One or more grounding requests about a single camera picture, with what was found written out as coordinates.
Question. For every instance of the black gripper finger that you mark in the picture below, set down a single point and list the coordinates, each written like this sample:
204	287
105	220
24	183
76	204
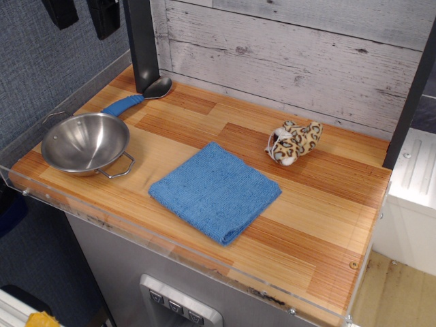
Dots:
105	15
61	12

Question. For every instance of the blue handled metal spoon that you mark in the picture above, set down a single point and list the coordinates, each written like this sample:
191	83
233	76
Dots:
156	90

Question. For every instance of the stainless steel bowl with handles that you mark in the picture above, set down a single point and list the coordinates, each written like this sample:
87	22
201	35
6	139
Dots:
87	144

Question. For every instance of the folded blue cloth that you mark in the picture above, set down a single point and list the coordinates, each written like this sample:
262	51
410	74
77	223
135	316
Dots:
216	193

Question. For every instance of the leopard print plush toy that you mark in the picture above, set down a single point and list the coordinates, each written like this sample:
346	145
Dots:
291	141

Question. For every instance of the silver cabinet with dispenser panel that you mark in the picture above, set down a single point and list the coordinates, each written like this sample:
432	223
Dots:
149	281

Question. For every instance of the yellow tape object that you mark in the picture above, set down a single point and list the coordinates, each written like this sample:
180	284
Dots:
41	319

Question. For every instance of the white side unit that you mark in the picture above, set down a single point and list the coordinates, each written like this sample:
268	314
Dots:
405	231

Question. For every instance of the dark left vertical post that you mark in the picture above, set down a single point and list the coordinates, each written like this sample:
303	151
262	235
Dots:
140	30

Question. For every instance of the dark vertical post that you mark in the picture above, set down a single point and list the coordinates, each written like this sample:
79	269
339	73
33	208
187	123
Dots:
413	98
140	30

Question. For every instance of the dark right vertical post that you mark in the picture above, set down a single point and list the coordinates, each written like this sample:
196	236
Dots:
413	98

